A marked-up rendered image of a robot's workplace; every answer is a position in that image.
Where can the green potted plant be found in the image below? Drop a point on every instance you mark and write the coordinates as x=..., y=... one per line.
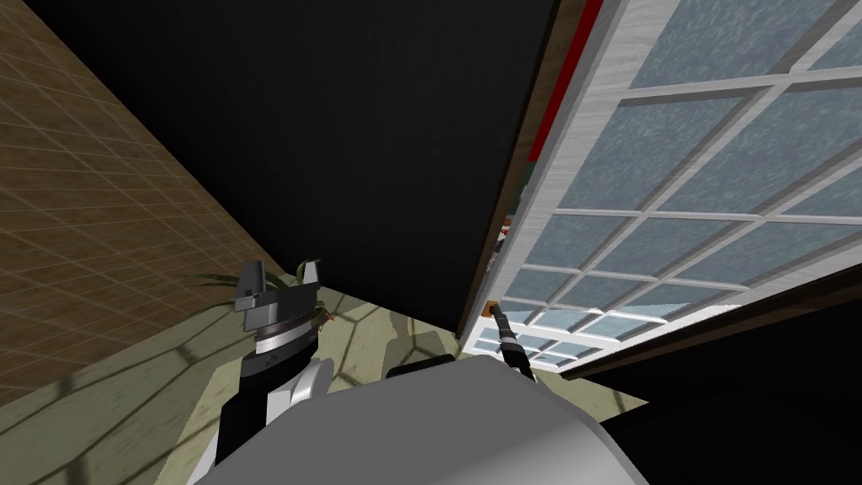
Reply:
x=215, y=279

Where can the white glazed door leaf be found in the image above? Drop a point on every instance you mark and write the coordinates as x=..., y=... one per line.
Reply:
x=673, y=202

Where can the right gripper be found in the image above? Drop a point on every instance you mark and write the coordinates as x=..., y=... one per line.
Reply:
x=502, y=319

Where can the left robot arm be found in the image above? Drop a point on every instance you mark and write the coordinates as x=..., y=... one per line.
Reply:
x=269, y=377

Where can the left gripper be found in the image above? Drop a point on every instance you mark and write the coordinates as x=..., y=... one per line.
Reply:
x=279, y=306

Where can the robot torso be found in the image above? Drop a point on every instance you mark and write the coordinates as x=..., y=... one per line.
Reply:
x=431, y=431

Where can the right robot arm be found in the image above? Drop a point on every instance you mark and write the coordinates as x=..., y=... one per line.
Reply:
x=517, y=353

